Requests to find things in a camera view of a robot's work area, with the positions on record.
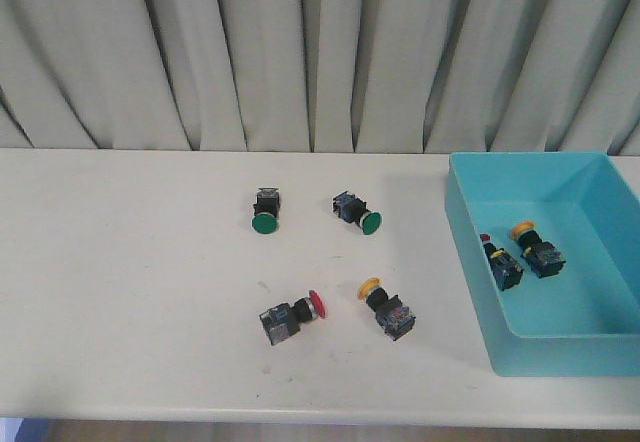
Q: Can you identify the yellow push button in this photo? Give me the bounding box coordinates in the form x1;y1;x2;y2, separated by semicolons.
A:
510;220;566;278
358;278;416;341

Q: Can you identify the red push button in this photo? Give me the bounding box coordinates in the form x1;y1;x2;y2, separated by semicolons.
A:
480;233;524;291
259;290;327;346

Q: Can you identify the green push button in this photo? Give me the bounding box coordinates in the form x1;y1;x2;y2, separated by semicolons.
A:
251;187;280;235
332;191;382;235

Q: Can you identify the green push button left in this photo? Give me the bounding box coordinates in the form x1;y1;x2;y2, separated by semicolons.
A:
251;187;280;235

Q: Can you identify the grey pleated curtain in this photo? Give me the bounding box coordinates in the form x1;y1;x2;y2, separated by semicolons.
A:
1;0;639;156

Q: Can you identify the blue plastic box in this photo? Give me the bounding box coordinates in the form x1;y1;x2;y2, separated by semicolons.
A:
445;152;639;376

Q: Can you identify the red push button lying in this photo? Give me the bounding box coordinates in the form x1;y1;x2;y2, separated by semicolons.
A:
259;290;327;346

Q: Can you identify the yellow push button lying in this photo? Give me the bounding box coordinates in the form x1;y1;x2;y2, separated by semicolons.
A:
358;278;416;341

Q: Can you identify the green push button right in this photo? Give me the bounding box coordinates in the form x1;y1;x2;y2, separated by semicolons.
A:
332;191;382;235

